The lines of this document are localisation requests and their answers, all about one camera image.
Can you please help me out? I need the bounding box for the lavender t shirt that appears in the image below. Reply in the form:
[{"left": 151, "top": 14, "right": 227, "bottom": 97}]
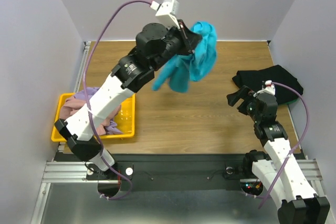
[{"left": 73, "top": 90, "right": 122, "bottom": 135}]

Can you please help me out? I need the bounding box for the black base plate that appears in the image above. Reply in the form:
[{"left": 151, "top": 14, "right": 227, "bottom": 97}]
[{"left": 44, "top": 153, "right": 262, "bottom": 196}]

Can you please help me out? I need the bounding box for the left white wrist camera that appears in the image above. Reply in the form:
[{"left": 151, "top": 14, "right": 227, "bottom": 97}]
[{"left": 150, "top": 0, "right": 180, "bottom": 29}]

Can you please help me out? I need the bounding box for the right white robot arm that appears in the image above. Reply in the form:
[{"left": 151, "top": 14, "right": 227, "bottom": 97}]
[{"left": 227, "top": 81, "right": 330, "bottom": 223}]

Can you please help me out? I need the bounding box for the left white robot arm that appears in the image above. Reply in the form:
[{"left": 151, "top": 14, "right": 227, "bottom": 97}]
[{"left": 55, "top": 19, "right": 202, "bottom": 179}]

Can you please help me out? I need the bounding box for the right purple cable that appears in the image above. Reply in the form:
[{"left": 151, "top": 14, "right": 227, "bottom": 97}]
[{"left": 258, "top": 81, "right": 311, "bottom": 209}]

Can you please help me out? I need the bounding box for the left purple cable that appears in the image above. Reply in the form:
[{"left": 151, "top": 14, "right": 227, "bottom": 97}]
[{"left": 82, "top": 0, "right": 158, "bottom": 200}]

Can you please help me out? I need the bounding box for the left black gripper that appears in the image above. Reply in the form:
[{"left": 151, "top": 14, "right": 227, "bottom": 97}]
[{"left": 151, "top": 18, "right": 202, "bottom": 71}]

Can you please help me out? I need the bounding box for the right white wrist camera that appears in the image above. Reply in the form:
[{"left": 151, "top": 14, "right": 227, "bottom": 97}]
[{"left": 254, "top": 80, "right": 276, "bottom": 97}]

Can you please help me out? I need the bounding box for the purple cable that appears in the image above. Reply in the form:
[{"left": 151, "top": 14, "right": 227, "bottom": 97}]
[
  {"left": 258, "top": 81, "right": 311, "bottom": 209},
  {"left": 82, "top": 0, "right": 158, "bottom": 200}
]

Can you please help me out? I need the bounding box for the teal t shirt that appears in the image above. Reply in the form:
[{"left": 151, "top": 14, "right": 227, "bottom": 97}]
[{"left": 152, "top": 21, "right": 217, "bottom": 93}]

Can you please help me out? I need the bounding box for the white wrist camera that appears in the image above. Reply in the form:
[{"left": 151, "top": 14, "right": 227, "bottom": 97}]
[
  {"left": 150, "top": 0, "right": 180, "bottom": 29},
  {"left": 254, "top": 80, "right": 276, "bottom": 97}
]

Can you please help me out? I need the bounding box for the pink t shirt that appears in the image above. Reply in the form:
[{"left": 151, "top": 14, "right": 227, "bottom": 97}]
[{"left": 59, "top": 96, "right": 121, "bottom": 127}]

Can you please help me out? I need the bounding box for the folded black t shirt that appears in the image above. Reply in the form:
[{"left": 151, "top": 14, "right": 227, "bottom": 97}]
[{"left": 232, "top": 65, "right": 303, "bottom": 105}]

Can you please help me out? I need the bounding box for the yellow plastic bin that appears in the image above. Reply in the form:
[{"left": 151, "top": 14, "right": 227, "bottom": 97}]
[{"left": 51, "top": 93, "right": 135, "bottom": 142}]

